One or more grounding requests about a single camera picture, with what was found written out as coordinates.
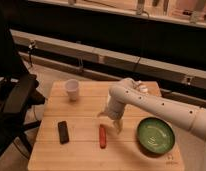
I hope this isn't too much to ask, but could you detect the red pepper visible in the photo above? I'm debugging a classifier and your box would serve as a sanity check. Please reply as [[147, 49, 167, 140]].
[[99, 124, 106, 149]]

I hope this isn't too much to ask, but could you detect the black chair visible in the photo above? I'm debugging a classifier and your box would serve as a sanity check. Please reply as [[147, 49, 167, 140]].
[[0, 20, 45, 157]]

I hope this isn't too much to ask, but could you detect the green plate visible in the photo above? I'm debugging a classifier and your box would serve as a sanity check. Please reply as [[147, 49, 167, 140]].
[[136, 117, 175, 155]]

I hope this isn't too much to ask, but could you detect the black rectangular block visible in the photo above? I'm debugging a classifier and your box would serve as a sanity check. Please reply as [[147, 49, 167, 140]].
[[58, 121, 69, 144]]

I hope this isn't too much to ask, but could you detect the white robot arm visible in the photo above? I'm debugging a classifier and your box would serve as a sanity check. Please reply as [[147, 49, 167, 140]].
[[101, 78, 206, 141]]

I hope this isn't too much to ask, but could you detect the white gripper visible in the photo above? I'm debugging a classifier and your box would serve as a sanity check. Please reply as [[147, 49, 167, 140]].
[[98, 104, 125, 133]]

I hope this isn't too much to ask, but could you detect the white tube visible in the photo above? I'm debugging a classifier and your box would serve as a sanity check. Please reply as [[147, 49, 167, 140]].
[[135, 81, 148, 93]]

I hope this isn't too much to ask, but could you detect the white paper cup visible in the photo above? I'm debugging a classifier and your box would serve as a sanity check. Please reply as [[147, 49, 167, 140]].
[[64, 79, 79, 101]]

